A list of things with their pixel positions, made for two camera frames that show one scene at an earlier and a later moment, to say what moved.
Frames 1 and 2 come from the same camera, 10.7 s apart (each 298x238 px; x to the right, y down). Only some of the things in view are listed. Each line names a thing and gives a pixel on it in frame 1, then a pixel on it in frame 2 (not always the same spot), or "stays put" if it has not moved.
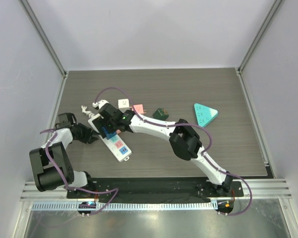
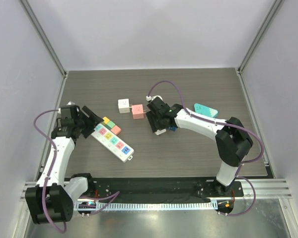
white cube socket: (123, 104) stays put
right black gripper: (103, 122) -> (153, 121)
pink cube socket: (139, 108) stays put
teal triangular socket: (204, 114) stays put
